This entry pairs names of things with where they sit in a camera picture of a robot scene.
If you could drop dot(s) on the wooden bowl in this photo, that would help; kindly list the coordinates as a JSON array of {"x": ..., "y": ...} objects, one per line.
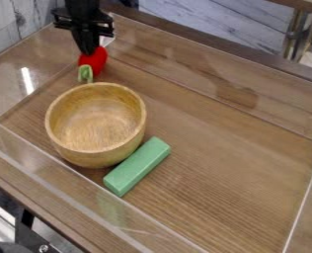
[{"x": 95, "y": 123}]

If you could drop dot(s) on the clear acrylic tray wall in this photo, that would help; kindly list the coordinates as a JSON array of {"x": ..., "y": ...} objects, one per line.
[{"x": 95, "y": 220}]

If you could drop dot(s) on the red plush fruit green stem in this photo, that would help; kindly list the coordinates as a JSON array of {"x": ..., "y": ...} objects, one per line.
[{"x": 90, "y": 64}]

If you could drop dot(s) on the metal table leg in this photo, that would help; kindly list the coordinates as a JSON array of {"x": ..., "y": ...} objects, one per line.
[{"x": 298, "y": 36}]

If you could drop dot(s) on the green rectangular block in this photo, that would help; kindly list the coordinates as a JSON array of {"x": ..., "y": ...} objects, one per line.
[{"x": 130, "y": 172}]

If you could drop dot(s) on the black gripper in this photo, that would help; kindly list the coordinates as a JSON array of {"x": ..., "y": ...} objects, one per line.
[{"x": 82, "y": 17}]

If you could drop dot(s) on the black table frame bracket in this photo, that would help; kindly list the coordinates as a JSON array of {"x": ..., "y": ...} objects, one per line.
[{"x": 27, "y": 238}]

